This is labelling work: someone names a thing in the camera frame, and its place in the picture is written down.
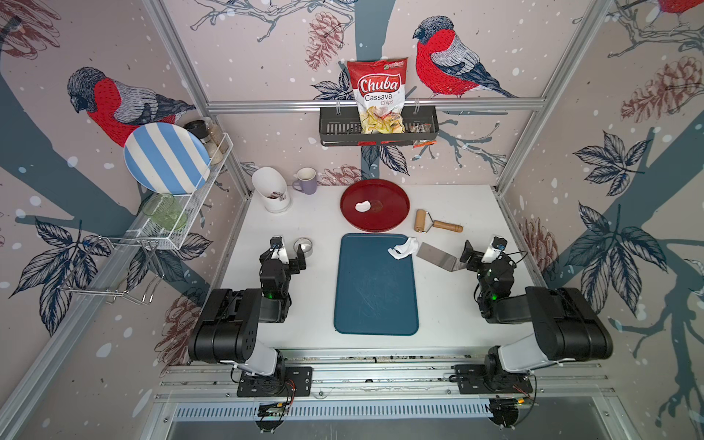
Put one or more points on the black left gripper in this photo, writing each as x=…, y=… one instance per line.
x=296, y=264

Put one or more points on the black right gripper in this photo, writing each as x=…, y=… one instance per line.
x=476, y=258

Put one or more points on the metal spatula wooden handle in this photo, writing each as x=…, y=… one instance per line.
x=440, y=258

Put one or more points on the wooden dough roller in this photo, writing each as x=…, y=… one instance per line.
x=424, y=222

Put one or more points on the white dough piece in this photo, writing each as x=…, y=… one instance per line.
x=405, y=250

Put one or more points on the teal cutting board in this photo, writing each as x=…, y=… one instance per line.
x=376, y=294

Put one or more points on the round cut dough wrapper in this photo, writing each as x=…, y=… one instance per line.
x=363, y=207

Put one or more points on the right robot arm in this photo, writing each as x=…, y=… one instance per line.
x=565, y=327

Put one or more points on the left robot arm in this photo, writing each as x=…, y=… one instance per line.
x=226, y=331

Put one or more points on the purple mug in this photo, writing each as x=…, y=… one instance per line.
x=305, y=181

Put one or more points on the white cutlery holder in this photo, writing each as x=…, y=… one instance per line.
x=272, y=188

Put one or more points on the red round tray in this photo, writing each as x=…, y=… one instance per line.
x=390, y=205

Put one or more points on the spice jar silver lid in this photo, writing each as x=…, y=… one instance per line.
x=216, y=146

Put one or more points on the green glass cup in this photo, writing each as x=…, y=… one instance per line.
x=165, y=211

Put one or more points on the spice jar dark lid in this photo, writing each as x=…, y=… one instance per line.
x=199, y=128

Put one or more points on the blue striped plate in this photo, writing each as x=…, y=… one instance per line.
x=167, y=159

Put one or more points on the Chuba cassava chips bag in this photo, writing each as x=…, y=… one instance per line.
x=379, y=91

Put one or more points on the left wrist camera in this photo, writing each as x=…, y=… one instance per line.
x=278, y=249

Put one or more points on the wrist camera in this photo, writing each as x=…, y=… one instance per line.
x=278, y=249
x=494, y=251

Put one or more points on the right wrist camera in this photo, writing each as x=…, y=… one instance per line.
x=494, y=251

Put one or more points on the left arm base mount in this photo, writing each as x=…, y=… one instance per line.
x=284, y=382

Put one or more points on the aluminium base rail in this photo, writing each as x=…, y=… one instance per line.
x=371, y=388

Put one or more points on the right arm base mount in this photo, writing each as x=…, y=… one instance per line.
x=489, y=378

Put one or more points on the black wire wall basket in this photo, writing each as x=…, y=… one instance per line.
x=342, y=128

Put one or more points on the clear wire wall shelf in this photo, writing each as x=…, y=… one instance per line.
x=145, y=233

